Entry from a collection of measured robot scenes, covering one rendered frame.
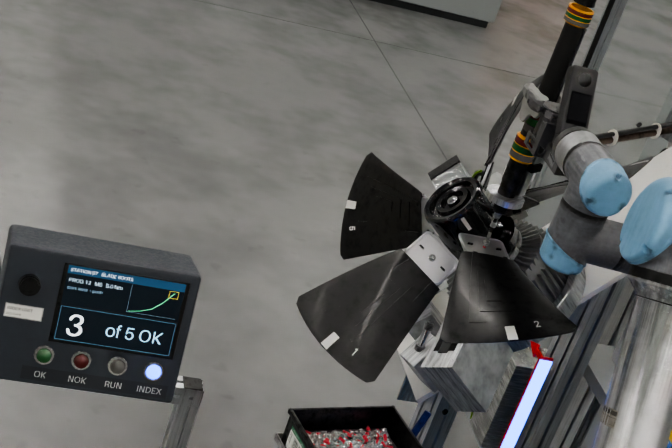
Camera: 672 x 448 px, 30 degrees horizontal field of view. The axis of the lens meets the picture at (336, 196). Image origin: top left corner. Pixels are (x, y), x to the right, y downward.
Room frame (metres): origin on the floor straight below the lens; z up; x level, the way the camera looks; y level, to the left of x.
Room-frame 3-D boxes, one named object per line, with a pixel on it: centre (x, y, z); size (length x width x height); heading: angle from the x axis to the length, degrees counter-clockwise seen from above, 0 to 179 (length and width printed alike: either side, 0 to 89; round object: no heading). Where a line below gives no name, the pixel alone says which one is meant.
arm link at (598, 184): (1.80, -0.37, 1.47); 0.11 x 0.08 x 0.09; 18
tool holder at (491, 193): (2.06, -0.29, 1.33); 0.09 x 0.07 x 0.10; 143
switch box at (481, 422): (2.37, -0.53, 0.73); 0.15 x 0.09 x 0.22; 108
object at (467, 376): (2.01, -0.33, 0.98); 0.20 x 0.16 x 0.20; 108
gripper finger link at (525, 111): (2.04, -0.26, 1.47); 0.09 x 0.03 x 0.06; 29
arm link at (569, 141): (1.87, -0.35, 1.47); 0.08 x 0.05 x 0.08; 108
